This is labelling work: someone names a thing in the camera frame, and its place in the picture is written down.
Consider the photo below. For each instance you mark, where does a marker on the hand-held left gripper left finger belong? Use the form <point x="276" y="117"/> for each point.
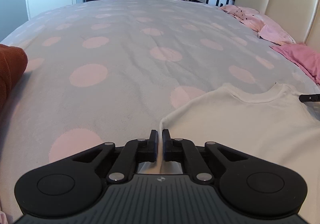
<point x="156" y="140"/>

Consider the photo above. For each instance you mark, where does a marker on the white t-shirt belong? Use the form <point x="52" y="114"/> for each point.
<point x="250" y="119"/>

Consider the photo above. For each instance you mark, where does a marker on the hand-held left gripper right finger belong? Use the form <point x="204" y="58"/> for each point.
<point x="165" y="140"/>

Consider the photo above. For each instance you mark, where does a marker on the dark pink pillow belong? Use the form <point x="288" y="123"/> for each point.
<point x="300" y="56"/>

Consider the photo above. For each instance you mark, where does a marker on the pink cloth with black marks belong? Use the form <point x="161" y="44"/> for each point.
<point x="240" y="12"/>

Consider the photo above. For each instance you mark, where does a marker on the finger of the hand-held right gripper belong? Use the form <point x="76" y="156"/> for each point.
<point x="310" y="97"/>

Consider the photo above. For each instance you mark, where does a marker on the grey pink-dotted blanket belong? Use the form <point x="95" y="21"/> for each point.
<point x="112" y="38"/>

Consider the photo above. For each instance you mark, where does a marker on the light pink pillow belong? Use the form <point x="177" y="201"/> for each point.
<point x="272" y="30"/>

